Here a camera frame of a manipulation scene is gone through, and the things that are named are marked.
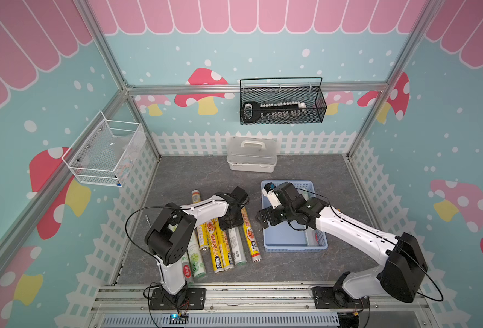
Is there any short yellow wrap roll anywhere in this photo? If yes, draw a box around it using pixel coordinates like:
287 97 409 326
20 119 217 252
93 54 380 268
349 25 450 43
190 189 210 251

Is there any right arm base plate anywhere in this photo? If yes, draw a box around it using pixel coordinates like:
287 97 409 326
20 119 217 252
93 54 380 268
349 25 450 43
311 286 370 311

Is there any orange black screwdriver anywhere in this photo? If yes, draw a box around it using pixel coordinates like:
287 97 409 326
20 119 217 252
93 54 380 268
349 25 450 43
145 215 152 228

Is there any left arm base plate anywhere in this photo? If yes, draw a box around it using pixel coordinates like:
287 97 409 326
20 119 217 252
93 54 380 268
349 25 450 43
144 286 207 312

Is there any black socket bit holder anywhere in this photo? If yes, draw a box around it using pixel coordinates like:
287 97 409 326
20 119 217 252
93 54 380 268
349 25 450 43
240 101 307 124

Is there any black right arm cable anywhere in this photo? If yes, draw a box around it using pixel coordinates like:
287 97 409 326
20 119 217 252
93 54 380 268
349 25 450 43
306 192 445 303

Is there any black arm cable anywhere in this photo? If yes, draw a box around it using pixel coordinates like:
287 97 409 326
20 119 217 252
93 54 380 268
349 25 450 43
306 192 445 303
124 206 172 263

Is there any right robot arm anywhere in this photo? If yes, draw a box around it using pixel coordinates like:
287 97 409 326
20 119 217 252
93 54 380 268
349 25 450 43
259 182 428 306

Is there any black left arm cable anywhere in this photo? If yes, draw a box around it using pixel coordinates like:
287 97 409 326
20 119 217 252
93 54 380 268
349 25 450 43
124 206 172 263

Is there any blue plastic basket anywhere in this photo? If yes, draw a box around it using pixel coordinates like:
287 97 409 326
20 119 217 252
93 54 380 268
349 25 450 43
260 180 326 252

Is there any green led circuit board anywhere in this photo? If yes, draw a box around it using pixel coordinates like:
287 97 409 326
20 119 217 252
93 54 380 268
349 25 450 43
169 314 189 325

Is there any white lidded storage box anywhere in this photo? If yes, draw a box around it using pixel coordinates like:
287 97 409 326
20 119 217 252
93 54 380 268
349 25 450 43
227 137 278 173

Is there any white wire wall basket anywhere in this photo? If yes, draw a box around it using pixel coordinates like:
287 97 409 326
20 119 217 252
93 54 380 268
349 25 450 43
62 112 147 187

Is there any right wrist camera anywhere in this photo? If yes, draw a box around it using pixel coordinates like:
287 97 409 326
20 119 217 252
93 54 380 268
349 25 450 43
262 183 281 209

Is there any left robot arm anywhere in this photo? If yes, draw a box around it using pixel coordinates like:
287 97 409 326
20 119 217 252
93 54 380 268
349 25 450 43
144 187 248 296

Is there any aluminium front rail frame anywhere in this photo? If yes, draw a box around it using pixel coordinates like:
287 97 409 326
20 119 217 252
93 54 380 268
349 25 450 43
84 282 438 327

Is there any black wire wall basket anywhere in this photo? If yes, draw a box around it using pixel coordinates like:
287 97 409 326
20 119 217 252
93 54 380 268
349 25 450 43
239 77 327 125

